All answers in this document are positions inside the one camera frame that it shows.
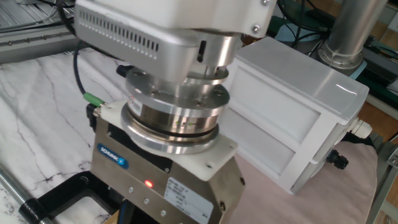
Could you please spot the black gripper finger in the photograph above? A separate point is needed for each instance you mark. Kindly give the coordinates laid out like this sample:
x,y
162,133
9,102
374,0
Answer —
x,y
128,214

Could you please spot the silver Schunk gripper body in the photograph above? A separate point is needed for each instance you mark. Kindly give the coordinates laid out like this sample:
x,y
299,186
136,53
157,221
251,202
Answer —
x,y
140,174

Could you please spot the wooden miniature sliding window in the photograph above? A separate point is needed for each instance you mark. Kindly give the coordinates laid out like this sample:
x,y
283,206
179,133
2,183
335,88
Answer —
x,y
112,219

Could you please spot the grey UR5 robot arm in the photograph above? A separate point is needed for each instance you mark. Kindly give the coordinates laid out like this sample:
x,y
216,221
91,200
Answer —
x,y
354,25

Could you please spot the silver force torque sensor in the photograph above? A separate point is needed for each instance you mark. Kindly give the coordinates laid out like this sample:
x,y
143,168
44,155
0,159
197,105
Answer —
x,y
174,124

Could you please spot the black C-clamp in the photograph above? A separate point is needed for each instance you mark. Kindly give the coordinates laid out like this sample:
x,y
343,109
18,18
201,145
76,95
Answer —
x,y
71,189

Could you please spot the marble print tablecloth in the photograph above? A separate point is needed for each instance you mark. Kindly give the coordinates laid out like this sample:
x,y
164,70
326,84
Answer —
x,y
37,109

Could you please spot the white vented wrist box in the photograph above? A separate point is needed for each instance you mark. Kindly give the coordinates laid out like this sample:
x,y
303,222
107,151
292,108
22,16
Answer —
x,y
140,18

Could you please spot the ribbed aluminium plate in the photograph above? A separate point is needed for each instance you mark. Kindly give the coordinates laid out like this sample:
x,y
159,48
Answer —
x,y
18,15

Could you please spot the aluminium linear rail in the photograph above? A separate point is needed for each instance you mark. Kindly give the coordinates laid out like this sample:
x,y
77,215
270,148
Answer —
x,y
31,43

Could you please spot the white electrical enclosure box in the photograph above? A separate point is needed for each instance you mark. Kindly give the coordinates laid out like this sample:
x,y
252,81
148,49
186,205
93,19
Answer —
x,y
295,77

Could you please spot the aluminium frame profile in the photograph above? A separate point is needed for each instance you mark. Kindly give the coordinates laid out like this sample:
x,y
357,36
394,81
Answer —
x,y
384,174

